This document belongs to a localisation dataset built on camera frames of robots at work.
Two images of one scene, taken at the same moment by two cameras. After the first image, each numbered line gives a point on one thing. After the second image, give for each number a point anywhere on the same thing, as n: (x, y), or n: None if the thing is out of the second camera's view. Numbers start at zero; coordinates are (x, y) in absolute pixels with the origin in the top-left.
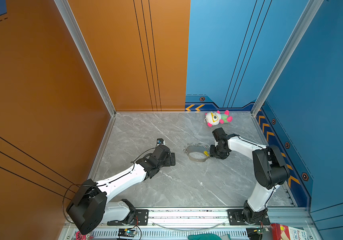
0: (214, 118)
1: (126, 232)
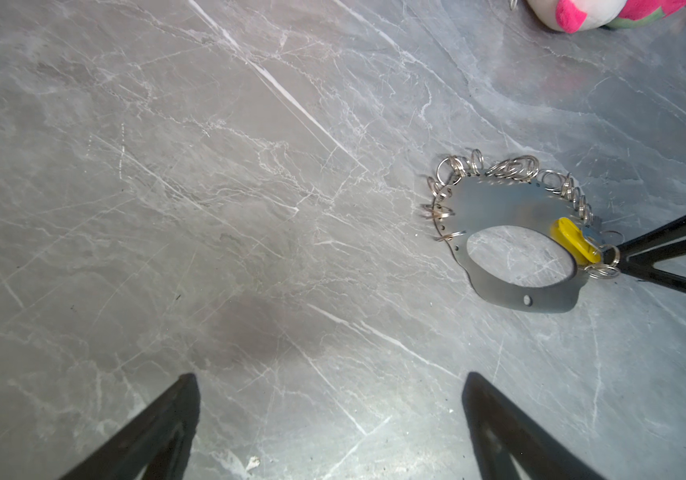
0: (572, 16)
1: None
